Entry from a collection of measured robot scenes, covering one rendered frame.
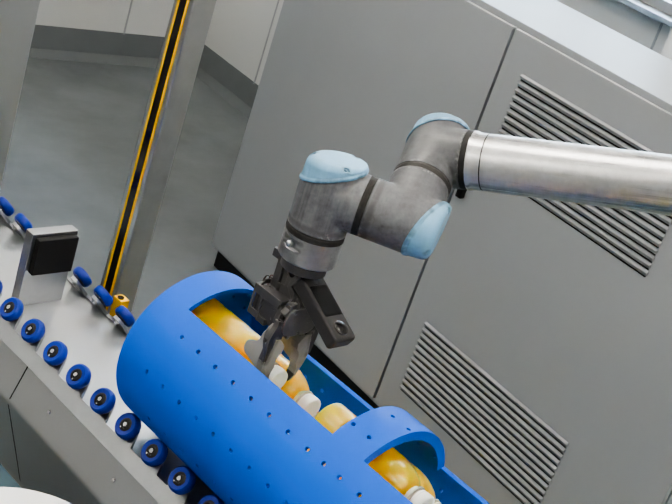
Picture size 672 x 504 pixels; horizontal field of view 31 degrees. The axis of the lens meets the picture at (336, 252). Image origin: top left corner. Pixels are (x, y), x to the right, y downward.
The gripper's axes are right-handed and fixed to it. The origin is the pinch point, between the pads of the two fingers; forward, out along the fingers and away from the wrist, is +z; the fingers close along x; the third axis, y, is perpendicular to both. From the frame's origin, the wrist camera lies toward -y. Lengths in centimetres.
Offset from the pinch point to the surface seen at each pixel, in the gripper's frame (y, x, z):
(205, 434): -0.9, 13.1, 6.6
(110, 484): 17.0, 12.0, 29.4
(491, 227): 77, -168, 29
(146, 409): 13.1, 12.5, 11.7
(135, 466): 14.1, 10.4, 24.1
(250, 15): 370, -332, 66
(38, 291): 63, 0, 20
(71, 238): 61, -4, 8
